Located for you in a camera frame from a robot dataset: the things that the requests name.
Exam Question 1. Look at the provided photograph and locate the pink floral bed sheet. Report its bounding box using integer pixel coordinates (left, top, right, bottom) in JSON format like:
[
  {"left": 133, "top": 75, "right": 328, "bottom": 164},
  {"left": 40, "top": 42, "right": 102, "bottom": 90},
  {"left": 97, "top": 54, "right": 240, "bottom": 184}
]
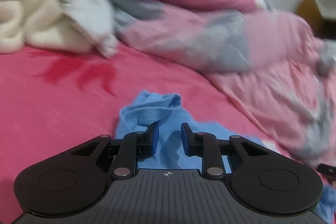
[{"left": 0, "top": 44, "right": 274, "bottom": 224}]

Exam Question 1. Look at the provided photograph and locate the white cream clothes pile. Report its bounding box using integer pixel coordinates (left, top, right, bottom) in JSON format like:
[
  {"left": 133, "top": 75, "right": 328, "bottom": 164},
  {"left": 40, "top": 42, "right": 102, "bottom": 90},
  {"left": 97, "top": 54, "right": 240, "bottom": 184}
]
[{"left": 1, "top": 0, "right": 117, "bottom": 57}]

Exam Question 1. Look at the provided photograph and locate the light blue shirt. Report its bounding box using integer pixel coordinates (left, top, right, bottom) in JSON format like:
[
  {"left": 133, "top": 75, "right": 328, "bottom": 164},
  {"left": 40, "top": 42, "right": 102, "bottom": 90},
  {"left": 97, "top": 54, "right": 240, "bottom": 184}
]
[{"left": 114, "top": 90, "right": 336, "bottom": 223}]

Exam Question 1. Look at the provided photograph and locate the pink and grey quilt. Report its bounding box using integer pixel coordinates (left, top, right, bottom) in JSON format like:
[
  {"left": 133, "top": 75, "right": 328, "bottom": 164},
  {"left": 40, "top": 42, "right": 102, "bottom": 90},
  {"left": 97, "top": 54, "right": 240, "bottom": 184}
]
[{"left": 113, "top": 0, "right": 335, "bottom": 166}]

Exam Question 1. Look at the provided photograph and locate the brown wooden door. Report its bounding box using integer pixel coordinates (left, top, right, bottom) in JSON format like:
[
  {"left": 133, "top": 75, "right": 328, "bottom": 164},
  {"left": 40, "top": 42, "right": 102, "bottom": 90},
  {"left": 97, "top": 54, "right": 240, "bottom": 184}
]
[{"left": 295, "top": 0, "right": 335, "bottom": 40}]

